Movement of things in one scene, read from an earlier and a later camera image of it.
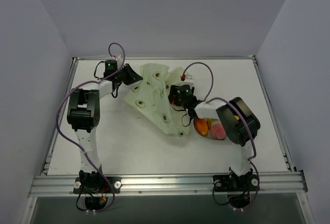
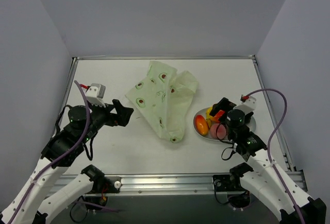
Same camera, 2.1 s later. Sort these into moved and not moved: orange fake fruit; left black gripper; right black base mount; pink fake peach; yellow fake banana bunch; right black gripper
Moved: right black gripper; left black gripper
Not moved: right black base mount; yellow fake banana bunch; pink fake peach; orange fake fruit
